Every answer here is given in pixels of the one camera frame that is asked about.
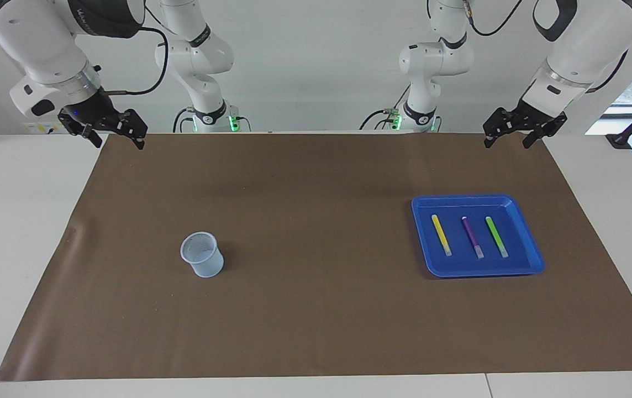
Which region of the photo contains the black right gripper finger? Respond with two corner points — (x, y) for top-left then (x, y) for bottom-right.
(81, 124), (104, 149)
(128, 109), (149, 151)

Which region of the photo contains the green pen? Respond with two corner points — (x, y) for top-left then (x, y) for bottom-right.
(484, 216), (510, 259)

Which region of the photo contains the purple pen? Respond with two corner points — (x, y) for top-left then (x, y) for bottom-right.
(461, 215), (485, 260)

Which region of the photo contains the yellow pen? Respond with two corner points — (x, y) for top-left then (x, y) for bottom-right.
(431, 214), (453, 257)

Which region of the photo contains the blue plastic tray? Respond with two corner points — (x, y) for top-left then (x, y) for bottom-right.
(410, 193), (546, 279)

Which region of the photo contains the translucent plastic cup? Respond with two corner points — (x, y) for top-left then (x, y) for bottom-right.
(180, 231), (225, 279)

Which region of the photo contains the brown table mat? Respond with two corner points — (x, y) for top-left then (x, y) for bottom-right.
(0, 132), (632, 383)

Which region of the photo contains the black right base cable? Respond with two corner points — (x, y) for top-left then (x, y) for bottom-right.
(172, 106), (198, 134)

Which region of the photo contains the black base cable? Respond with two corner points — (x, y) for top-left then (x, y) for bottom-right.
(359, 83), (412, 132)
(172, 106), (198, 134)

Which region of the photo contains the white wall socket box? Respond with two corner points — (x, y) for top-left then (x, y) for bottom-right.
(22, 121), (67, 135)

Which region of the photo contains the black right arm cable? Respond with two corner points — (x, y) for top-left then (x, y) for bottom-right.
(101, 25), (171, 96)

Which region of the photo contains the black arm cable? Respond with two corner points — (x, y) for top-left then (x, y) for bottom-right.
(101, 25), (171, 96)
(462, 0), (629, 93)

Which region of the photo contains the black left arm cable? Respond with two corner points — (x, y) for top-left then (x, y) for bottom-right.
(462, 0), (629, 93)

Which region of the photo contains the black left base cable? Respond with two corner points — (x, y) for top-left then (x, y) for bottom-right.
(359, 83), (412, 132)

